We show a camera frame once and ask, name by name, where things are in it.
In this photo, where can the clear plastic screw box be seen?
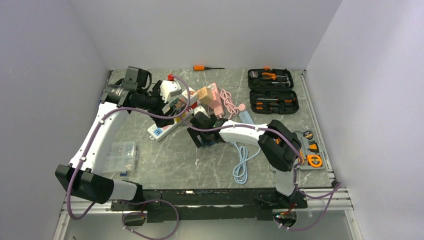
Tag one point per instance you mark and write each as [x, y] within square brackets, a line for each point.
[121, 157]

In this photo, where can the orange pliers in case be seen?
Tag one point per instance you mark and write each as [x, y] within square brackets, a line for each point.
[273, 76]

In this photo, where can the dark blue cube socket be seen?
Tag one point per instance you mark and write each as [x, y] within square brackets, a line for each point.
[206, 143]

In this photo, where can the black tool case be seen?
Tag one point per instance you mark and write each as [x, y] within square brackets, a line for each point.
[269, 96]

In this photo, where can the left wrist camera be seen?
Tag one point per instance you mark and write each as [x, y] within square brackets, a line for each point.
[169, 88]

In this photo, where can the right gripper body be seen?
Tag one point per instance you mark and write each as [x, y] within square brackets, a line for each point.
[195, 133]

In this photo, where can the pink power strip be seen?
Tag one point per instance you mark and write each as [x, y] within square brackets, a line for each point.
[216, 103]

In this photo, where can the beige cube socket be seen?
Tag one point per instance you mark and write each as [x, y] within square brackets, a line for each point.
[205, 95]

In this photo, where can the grey tool tray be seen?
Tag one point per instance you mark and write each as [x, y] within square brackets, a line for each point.
[309, 146]

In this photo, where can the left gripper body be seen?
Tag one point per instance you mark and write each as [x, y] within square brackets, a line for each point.
[152, 102]

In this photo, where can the white power strip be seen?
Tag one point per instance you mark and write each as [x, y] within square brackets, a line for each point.
[158, 133]

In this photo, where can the pink round plug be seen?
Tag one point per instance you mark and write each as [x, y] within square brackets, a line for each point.
[242, 107]

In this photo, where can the orange handled screwdriver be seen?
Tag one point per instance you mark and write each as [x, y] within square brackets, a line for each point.
[200, 68]

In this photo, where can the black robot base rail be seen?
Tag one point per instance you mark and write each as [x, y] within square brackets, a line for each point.
[213, 204]

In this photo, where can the light blue power strip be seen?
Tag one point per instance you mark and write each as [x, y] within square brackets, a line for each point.
[245, 117]

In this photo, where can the yellow tape measure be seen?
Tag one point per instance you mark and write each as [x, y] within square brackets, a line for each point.
[314, 160]

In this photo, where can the green cube socket lion print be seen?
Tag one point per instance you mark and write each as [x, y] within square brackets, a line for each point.
[177, 106]

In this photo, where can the white cube socket tiger print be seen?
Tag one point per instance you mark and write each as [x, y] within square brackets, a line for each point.
[189, 97]

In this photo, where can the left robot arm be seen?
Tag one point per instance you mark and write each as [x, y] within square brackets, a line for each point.
[82, 176]

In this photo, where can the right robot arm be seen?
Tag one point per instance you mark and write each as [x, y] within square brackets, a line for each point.
[280, 146]

